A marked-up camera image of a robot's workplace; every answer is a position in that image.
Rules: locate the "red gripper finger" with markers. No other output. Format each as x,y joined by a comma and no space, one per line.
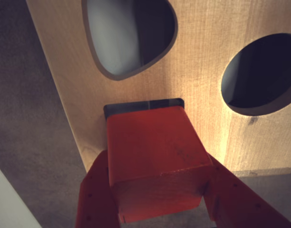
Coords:
95,197
235,202

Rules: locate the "red wooden cube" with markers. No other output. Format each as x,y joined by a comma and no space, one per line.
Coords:
155,154

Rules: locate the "wooden shape sorter box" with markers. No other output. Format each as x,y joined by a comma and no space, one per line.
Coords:
202,71

